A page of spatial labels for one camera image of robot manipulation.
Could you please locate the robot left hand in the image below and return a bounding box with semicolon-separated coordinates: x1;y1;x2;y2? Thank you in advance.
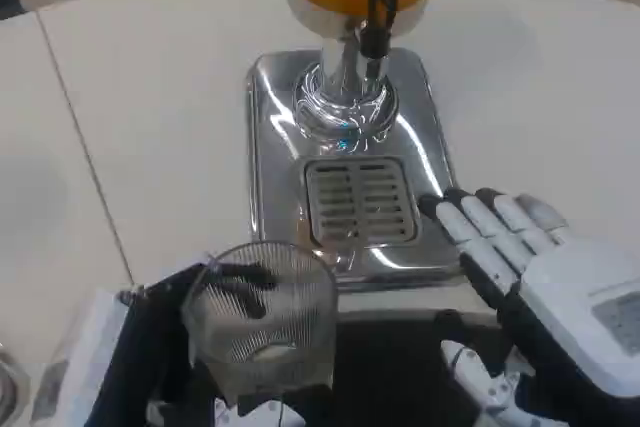
29;260;307;427

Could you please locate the steel drip tray grid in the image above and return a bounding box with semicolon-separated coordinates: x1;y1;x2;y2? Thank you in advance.
303;156;422;249

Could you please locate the black dispenser tap lever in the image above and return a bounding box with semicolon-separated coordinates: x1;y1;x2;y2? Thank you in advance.
360;0;400;59

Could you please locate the clear ribbed glass cup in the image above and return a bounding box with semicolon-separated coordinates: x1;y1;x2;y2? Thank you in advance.
180;241;342;395

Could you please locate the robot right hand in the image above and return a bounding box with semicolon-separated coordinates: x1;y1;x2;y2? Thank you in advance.
417;187;640;427

